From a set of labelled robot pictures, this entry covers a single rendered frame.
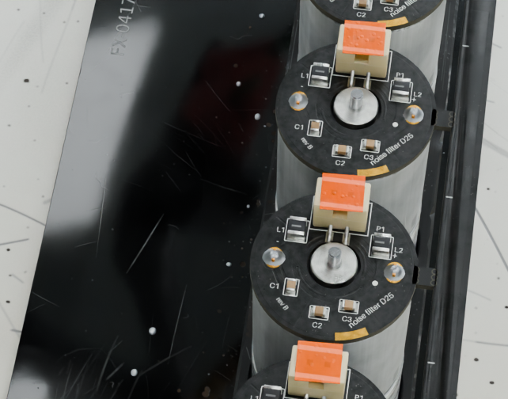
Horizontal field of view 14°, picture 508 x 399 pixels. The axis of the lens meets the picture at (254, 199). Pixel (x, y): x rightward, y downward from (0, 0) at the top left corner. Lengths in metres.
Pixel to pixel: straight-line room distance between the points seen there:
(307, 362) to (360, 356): 0.02
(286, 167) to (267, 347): 0.03
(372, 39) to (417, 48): 0.02
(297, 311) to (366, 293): 0.01
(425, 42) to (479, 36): 0.01
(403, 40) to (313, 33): 0.02
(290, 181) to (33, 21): 0.10
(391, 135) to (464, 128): 0.01
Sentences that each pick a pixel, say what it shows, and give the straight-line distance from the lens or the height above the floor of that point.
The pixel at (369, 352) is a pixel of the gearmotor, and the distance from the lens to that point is 0.30.
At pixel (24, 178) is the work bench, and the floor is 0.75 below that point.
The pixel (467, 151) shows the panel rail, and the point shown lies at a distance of 0.31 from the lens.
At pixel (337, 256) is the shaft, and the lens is 0.30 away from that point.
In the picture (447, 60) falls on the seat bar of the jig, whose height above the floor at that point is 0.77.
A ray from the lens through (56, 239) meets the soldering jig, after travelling 0.36.
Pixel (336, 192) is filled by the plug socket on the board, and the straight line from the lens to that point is 0.30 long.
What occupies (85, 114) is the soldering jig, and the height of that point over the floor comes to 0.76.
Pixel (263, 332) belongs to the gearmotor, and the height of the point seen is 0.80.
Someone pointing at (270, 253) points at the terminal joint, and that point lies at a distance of 0.30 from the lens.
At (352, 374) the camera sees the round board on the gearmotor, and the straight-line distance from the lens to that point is 0.29.
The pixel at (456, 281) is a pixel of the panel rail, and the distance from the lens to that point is 0.30.
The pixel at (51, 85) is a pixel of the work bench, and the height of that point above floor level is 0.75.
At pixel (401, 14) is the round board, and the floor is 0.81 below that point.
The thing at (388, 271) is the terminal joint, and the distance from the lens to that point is 0.30.
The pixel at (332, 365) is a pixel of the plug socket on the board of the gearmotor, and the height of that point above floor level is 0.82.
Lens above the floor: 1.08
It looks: 60 degrees down
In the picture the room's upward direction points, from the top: straight up
